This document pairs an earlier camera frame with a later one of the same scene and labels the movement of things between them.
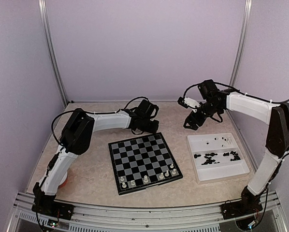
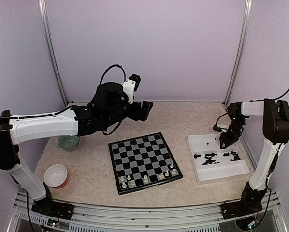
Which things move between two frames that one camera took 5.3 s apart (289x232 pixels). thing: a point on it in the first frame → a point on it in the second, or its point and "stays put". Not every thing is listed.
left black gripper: [154, 129] → [145, 110]
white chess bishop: [161, 176] stays put
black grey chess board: [143, 162] stays put
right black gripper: [190, 118] → [227, 139]
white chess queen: [146, 179] stays put
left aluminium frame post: [43, 11] stays put
